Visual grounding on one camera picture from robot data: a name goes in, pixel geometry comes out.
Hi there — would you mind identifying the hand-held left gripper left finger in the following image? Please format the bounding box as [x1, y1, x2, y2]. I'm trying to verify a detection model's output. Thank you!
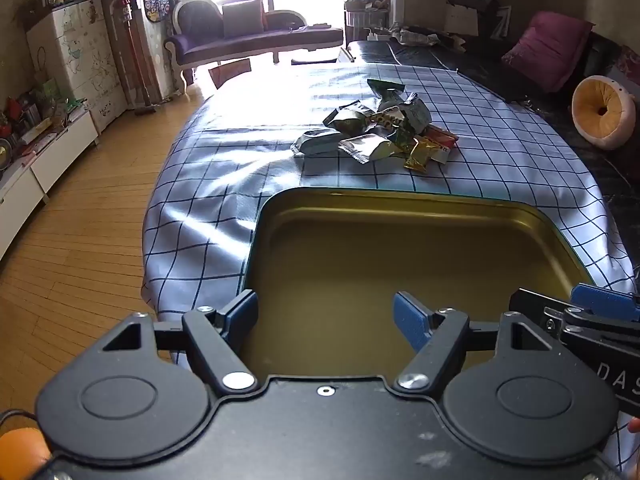
[102, 290, 259, 393]

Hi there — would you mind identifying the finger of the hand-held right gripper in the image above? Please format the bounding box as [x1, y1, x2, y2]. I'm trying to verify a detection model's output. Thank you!
[509, 287, 608, 343]
[570, 282, 640, 323]

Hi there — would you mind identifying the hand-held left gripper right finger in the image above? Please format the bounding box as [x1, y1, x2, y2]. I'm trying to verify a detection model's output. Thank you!
[393, 291, 561, 392]

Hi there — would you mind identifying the gold metal tin box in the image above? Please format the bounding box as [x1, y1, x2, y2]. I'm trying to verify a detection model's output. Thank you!
[245, 187, 598, 381]

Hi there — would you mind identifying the white sesame crisp packet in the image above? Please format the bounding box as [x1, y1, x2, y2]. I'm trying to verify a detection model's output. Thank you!
[337, 134, 397, 164]

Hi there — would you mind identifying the white pink snack packet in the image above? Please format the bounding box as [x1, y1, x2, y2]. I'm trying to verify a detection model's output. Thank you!
[291, 129, 347, 159]

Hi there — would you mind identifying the white black snack packet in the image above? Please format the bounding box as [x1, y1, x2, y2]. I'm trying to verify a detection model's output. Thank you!
[399, 97, 432, 134]

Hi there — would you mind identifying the olive green pea packet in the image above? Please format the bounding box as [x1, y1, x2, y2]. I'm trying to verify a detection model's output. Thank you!
[322, 101, 374, 134]

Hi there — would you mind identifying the blue checked tablecloth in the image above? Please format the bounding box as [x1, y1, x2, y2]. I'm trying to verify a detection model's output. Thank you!
[141, 62, 640, 480]

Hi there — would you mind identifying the yellow round plush cushion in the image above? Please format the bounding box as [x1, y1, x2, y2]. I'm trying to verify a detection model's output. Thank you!
[571, 75, 637, 150]

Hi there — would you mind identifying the floral patterned cushion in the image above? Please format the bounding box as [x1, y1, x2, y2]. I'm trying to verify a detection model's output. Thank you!
[605, 42, 640, 93]

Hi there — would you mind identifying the white low cabinet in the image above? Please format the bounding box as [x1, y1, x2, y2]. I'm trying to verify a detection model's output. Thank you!
[0, 110, 100, 261]

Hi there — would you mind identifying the magenta cushion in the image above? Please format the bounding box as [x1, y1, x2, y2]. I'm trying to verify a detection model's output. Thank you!
[501, 10, 596, 93]

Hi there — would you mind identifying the purple chaise sofa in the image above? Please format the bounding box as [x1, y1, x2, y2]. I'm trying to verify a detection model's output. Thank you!
[164, 0, 346, 93]

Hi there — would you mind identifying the red stick vacuum cleaner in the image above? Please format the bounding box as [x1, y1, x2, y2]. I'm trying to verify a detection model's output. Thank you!
[116, 0, 158, 117]

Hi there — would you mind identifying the books and toys clutter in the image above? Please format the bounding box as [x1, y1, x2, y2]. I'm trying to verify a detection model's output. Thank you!
[0, 80, 86, 171]

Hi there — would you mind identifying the grey cushion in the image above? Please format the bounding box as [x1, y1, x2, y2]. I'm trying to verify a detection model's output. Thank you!
[222, 0, 265, 37]

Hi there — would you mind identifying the white paper sheet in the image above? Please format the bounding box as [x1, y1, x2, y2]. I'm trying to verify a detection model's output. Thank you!
[445, 5, 481, 36]

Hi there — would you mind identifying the white cartoon print cabinet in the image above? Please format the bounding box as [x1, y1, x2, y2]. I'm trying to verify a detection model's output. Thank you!
[26, 0, 128, 133]

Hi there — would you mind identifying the cluttered shelf cart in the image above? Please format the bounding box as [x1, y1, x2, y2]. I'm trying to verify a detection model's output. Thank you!
[344, 0, 391, 41]

